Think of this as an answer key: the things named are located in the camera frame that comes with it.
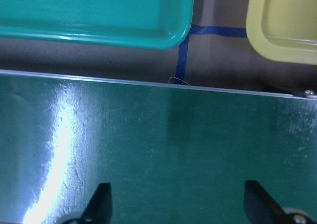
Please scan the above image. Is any yellow plastic tray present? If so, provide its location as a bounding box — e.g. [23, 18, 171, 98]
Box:
[246, 0, 317, 65]

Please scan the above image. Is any green plastic tray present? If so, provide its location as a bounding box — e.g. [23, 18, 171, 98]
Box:
[0, 0, 194, 50]

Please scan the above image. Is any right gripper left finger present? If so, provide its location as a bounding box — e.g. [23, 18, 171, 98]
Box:
[79, 183, 112, 224]

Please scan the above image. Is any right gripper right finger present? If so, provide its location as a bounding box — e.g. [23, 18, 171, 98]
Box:
[244, 180, 286, 224]

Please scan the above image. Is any green conveyor belt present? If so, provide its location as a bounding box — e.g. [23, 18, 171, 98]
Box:
[0, 71, 317, 224]

